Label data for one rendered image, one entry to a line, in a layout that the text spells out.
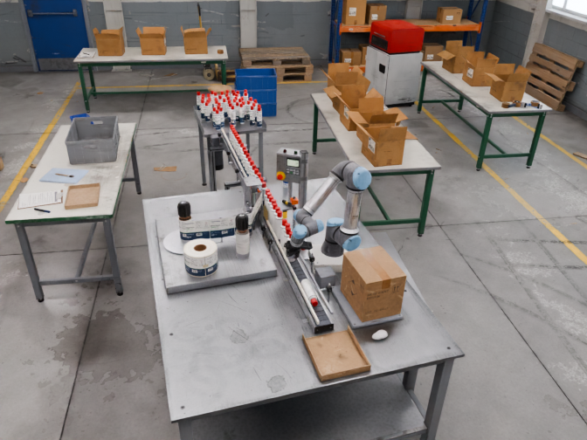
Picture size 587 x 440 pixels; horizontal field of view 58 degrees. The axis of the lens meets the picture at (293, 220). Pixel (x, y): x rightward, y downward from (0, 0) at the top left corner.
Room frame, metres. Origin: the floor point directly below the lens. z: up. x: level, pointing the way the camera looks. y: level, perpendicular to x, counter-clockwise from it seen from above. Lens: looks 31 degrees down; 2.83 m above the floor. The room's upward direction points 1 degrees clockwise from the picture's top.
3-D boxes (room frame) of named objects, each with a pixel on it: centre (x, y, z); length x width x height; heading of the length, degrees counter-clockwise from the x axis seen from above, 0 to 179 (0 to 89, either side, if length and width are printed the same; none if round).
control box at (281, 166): (3.06, 0.02, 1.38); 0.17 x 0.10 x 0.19; 73
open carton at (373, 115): (4.96, -0.78, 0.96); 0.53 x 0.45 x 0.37; 101
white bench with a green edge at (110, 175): (4.25, 1.87, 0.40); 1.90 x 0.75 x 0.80; 10
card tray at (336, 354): (1.99, -0.23, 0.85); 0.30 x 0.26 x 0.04; 18
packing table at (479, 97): (7.07, -2.43, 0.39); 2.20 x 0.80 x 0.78; 10
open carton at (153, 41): (8.21, 2.18, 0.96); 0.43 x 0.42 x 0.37; 97
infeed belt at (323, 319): (2.93, 0.07, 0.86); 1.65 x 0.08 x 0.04; 18
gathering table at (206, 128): (5.21, 0.69, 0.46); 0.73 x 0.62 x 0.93; 18
